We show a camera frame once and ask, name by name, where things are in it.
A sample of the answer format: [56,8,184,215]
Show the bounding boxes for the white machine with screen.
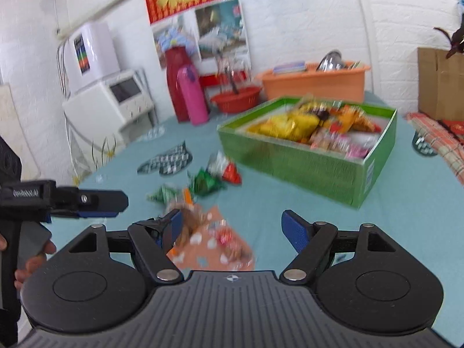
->
[62,69,156,149]

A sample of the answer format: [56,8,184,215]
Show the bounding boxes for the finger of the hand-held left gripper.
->
[51,208,119,220]
[76,189,129,214]

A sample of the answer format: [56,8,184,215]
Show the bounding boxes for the white pipe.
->
[56,0,156,40]

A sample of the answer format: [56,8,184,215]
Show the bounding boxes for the green cardboard box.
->
[217,96,398,209]

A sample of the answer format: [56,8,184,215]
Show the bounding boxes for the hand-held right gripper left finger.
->
[69,209,185,285]

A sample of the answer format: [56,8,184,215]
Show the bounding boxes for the blue plate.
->
[273,61,307,75]

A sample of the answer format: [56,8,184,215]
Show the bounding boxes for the clear brown snack packet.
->
[165,188,211,251]

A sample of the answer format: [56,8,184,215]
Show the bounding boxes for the person's left hand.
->
[0,234,57,291]

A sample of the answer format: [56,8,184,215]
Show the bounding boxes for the dark feathery object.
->
[433,21,464,59]

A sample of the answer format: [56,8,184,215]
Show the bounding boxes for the orange spotted snack packet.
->
[165,205,256,272]

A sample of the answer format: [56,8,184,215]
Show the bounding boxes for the orange plastic basin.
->
[258,61,371,104]

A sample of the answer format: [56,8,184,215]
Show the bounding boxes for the beige board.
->
[0,83,40,182]

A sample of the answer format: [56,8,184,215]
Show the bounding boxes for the plaid cloth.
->
[406,110,464,185]

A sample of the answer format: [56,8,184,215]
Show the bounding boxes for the metal bowl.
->
[316,50,350,72]

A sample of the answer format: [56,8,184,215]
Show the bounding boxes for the red and white snack packet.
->
[206,151,243,185]

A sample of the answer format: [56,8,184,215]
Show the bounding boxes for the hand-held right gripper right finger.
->
[280,209,396,285]

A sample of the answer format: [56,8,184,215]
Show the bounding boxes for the red thermos flask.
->
[165,45,198,123]

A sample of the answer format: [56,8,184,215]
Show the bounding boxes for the small green snack packet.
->
[147,185,178,204]

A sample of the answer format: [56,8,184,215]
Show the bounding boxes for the green triangular snack packet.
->
[188,168,227,196]

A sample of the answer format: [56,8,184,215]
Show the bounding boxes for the pile of mixed snack packets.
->
[246,98,383,160]

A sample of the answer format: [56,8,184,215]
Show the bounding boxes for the bedding wall poster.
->
[152,0,251,69]

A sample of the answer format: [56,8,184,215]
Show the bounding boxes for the pink thermos bottle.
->
[177,64,210,126]

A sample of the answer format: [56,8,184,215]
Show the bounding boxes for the glass pitcher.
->
[215,56,252,89]

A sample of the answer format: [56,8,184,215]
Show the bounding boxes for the red plastic container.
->
[199,72,251,88]

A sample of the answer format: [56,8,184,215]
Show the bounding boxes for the white water purifier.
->
[65,22,121,93]

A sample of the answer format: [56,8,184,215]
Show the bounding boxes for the red flat packet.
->
[439,119,464,135]

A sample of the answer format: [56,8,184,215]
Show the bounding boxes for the brown cardboard box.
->
[417,46,464,122]

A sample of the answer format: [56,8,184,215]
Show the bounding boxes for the red plastic basket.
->
[210,86,262,114]

